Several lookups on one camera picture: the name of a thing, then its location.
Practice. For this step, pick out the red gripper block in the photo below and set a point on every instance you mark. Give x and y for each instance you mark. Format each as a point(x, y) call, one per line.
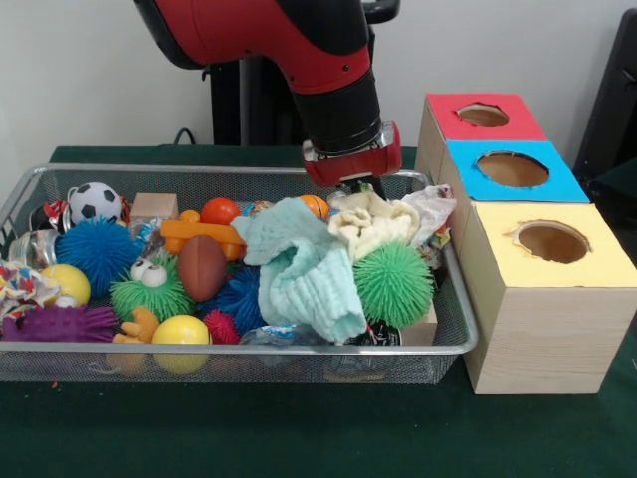
point(358, 164)

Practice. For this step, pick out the cream waffle cloth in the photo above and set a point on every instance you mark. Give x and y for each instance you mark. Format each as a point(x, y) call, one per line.
point(368, 224)

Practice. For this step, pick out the mint green waffle cloth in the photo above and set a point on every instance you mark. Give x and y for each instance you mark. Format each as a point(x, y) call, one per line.
point(308, 289)

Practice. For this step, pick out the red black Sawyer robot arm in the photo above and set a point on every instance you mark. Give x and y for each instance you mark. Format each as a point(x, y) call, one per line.
point(249, 30)

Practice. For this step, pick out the clear mesh bin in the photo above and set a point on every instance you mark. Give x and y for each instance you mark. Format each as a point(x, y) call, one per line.
point(448, 318)

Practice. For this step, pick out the wooden box with three holes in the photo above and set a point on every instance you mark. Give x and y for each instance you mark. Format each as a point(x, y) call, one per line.
point(547, 338)

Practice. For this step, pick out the plain green spiky ball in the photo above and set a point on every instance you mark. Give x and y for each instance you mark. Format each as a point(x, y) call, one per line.
point(393, 284)

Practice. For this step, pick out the brown toy football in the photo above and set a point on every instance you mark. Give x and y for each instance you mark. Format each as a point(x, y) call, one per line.
point(201, 266)

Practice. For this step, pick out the smooth yellow ball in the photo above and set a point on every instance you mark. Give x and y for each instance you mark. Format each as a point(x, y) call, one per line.
point(180, 331)

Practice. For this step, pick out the green spiky ball with eyes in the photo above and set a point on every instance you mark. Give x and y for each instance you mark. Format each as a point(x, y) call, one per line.
point(149, 299)

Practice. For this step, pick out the dark green tablecloth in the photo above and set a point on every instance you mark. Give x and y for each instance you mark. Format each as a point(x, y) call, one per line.
point(298, 433)

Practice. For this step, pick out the black upright panel stand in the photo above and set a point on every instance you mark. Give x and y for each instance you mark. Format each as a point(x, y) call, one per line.
point(612, 99)

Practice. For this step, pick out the small soccer ball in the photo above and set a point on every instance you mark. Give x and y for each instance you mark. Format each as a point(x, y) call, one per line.
point(94, 201)

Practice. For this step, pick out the plain blue spiky ball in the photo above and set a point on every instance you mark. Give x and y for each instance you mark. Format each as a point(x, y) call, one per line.
point(97, 254)

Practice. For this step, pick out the yellow tennis ball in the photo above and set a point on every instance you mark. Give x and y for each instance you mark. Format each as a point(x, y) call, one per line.
point(67, 284)

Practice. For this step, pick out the purple spiky toy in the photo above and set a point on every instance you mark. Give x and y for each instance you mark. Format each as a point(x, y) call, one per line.
point(55, 323)

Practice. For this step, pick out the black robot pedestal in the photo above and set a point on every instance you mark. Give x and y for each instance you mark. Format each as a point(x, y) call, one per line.
point(259, 109)

